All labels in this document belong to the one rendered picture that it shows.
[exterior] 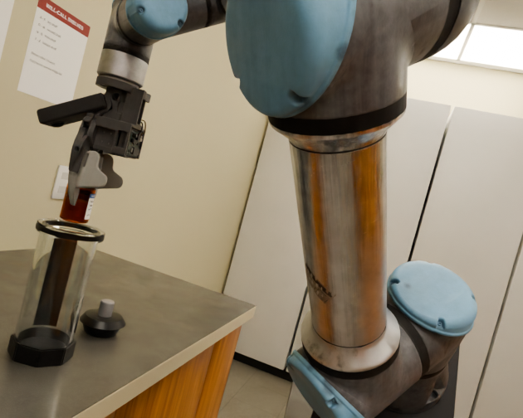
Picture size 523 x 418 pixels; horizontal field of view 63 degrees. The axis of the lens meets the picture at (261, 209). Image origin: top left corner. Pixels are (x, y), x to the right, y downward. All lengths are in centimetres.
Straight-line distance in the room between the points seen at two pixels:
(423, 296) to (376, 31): 38
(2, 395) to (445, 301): 61
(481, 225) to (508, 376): 97
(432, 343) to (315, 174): 31
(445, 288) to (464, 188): 254
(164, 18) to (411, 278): 48
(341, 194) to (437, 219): 276
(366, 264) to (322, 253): 4
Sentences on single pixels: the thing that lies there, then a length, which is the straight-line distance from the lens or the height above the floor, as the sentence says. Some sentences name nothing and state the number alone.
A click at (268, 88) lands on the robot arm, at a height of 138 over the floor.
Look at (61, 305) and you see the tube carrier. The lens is 78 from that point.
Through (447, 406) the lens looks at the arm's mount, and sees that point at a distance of 80.
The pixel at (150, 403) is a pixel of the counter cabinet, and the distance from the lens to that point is 101.
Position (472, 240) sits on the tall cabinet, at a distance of 315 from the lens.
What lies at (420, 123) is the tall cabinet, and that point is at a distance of 319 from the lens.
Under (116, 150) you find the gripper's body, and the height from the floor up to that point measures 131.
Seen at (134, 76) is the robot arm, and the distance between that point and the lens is 75.
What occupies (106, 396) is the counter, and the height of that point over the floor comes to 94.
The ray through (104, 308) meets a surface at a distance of 95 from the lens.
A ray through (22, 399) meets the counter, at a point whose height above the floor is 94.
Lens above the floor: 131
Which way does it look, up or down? 2 degrees down
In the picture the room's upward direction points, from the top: 15 degrees clockwise
